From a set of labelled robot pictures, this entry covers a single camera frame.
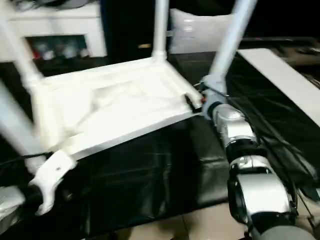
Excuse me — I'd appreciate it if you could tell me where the thin black metal rail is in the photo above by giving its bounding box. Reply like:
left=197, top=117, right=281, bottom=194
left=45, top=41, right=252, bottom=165
left=241, top=36, right=320, bottom=43

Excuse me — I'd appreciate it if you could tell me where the white cabinet with glass doors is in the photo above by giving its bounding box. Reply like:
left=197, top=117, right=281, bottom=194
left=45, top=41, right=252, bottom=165
left=0, top=1, right=108, bottom=64

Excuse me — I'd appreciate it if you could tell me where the white plastic table top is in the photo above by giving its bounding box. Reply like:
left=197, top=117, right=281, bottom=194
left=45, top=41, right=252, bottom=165
left=24, top=56, right=205, bottom=171

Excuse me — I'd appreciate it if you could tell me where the black left camera cable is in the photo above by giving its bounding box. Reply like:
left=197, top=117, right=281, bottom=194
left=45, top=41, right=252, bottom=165
left=0, top=153, right=49, bottom=166

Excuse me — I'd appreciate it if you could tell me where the grey round bag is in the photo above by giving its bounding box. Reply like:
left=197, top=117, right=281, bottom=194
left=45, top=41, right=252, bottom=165
left=37, top=0, right=99, bottom=6

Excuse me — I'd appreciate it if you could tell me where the white flat board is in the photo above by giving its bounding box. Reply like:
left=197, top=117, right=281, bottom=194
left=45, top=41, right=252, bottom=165
left=235, top=47, right=320, bottom=126

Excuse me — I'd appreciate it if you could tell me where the grey cushion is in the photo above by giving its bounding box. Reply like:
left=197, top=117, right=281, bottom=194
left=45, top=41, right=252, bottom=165
left=169, top=8, right=236, bottom=55

